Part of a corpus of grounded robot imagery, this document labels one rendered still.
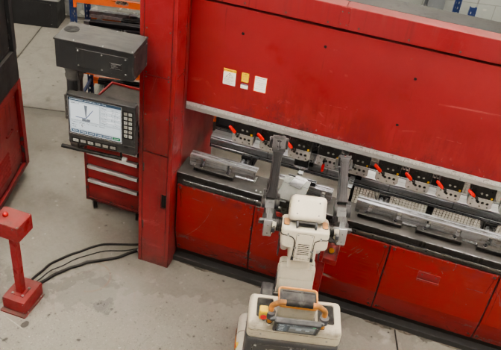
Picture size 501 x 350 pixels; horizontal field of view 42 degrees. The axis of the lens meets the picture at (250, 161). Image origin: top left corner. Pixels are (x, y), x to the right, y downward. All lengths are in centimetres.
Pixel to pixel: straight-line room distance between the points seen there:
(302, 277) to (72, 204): 245
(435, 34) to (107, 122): 201
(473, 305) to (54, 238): 321
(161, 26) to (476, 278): 262
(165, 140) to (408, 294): 201
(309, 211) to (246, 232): 113
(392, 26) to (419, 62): 27
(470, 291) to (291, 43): 207
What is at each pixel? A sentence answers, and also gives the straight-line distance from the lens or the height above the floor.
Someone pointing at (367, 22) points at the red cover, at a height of 224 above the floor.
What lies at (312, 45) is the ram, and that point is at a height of 201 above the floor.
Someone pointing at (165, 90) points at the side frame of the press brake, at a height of 157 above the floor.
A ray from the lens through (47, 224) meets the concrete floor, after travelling 566.
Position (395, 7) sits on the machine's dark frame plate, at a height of 230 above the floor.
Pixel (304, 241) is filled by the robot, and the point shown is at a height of 117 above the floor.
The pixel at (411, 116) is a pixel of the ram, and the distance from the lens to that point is 415.
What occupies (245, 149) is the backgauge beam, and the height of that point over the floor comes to 95.
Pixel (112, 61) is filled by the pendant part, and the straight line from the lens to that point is 397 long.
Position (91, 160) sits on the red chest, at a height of 53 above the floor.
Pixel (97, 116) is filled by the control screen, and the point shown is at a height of 148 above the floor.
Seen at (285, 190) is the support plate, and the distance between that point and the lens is 445.
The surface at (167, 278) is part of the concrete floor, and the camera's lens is 516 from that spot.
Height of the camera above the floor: 370
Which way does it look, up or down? 35 degrees down
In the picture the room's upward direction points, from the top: 7 degrees clockwise
